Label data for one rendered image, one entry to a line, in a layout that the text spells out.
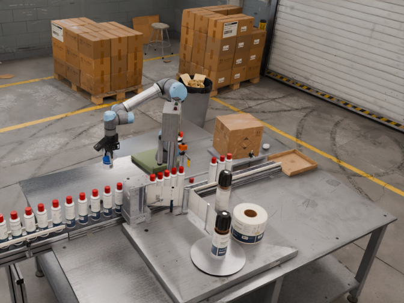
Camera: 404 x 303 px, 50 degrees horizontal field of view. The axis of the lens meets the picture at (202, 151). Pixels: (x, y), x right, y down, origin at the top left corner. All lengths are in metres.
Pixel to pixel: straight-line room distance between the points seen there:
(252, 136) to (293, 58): 4.20
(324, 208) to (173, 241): 1.13
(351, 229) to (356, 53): 4.22
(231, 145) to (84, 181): 1.11
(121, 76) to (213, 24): 1.51
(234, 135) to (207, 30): 3.47
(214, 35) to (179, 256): 4.46
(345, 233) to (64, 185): 1.87
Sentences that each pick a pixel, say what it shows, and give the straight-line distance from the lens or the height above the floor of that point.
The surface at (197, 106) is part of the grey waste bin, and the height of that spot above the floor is 0.36.
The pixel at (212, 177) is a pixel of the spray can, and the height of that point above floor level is 0.95.
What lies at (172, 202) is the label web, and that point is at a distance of 2.66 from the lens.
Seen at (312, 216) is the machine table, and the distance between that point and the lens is 2.98.
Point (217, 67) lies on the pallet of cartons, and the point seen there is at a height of 0.48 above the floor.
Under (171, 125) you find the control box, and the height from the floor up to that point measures 1.39.
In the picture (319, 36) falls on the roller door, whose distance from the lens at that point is 7.14.
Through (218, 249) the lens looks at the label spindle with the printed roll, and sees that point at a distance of 2.36.
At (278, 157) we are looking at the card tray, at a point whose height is 0.83.
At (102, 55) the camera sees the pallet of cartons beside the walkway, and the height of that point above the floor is 0.68.
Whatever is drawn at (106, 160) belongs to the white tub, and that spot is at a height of 1.02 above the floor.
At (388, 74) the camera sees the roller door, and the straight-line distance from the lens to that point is 6.67.
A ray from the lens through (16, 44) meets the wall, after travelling 7.97.
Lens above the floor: 2.55
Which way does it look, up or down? 30 degrees down
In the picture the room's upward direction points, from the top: 6 degrees clockwise
